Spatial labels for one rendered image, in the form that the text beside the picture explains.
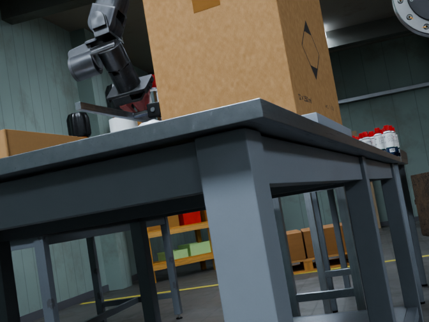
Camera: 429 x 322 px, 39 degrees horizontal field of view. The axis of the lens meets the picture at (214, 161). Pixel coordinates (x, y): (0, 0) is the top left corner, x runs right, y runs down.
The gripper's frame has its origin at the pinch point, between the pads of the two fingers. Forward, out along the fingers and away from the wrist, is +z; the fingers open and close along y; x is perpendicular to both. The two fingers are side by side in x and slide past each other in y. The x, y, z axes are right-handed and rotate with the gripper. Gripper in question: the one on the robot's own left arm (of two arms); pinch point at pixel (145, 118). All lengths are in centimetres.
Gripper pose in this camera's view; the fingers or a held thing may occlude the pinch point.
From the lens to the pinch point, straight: 143.7
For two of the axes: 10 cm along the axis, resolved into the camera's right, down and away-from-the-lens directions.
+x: -1.7, 6.1, -7.8
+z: 3.6, 7.7, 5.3
